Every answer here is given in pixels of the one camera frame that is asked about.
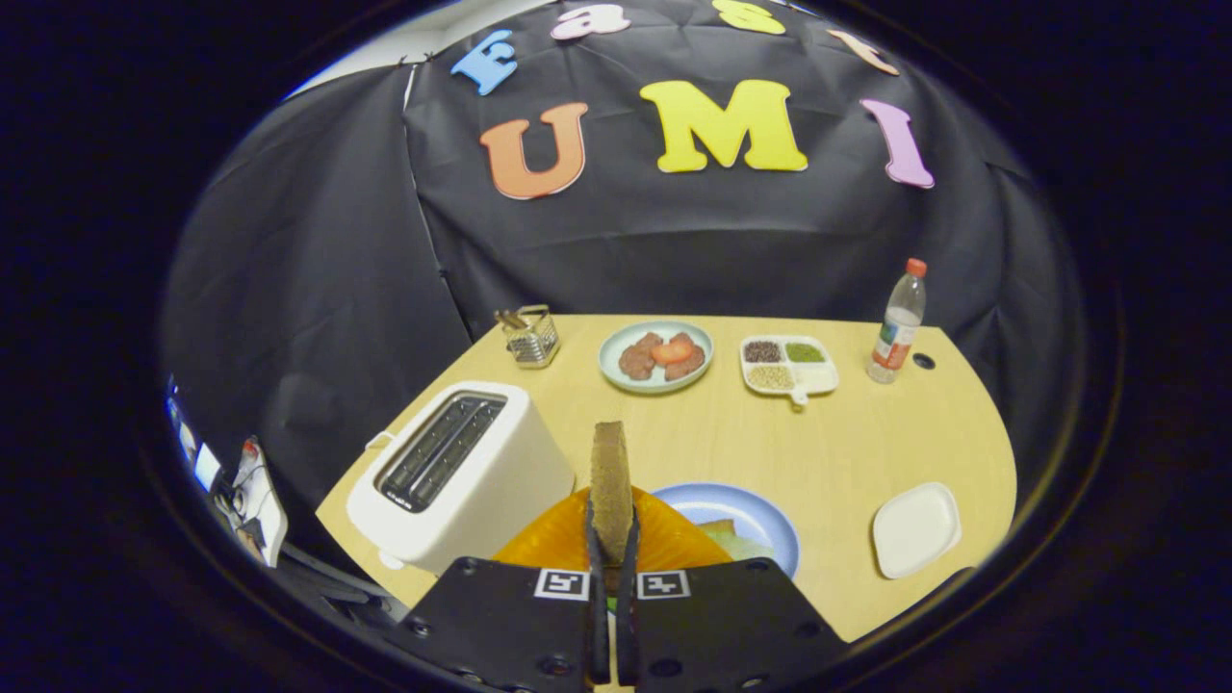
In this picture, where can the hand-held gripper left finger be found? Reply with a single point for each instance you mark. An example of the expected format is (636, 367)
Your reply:
(599, 597)

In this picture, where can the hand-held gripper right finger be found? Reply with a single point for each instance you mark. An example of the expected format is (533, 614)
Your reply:
(628, 597)

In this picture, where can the brown bread slice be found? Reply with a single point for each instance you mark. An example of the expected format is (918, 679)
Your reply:
(611, 481)

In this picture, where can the green lettuce leaf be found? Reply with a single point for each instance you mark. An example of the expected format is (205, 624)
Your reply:
(746, 547)

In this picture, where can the pale toast slice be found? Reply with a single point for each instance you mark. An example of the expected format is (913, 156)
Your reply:
(717, 526)

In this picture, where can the blue plate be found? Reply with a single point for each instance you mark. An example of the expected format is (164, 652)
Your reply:
(731, 505)

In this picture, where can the white toaster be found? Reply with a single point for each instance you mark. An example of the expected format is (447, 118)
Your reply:
(500, 481)

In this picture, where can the pale green plate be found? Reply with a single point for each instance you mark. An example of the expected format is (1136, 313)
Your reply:
(611, 371)

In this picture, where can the brown meat patty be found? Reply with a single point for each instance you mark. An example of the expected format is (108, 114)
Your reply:
(637, 361)
(688, 364)

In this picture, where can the red tomato slice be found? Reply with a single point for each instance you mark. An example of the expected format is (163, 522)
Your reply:
(672, 352)

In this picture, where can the white divided dish of beans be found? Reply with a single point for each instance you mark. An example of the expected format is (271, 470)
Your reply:
(816, 377)

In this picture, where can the bundle of wooden sticks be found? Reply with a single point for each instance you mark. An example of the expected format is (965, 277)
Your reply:
(510, 319)

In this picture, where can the small white plate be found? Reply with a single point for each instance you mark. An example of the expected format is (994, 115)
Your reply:
(914, 529)

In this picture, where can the black backdrop cloth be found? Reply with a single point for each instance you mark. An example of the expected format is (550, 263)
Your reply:
(674, 241)

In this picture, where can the clear bottle with red cap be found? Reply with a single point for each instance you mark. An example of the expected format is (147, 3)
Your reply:
(895, 337)

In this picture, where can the black table grommet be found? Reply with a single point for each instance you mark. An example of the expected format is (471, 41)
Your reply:
(923, 362)

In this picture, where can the lit monitor screen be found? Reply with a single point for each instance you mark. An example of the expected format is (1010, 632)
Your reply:
(202, 462)

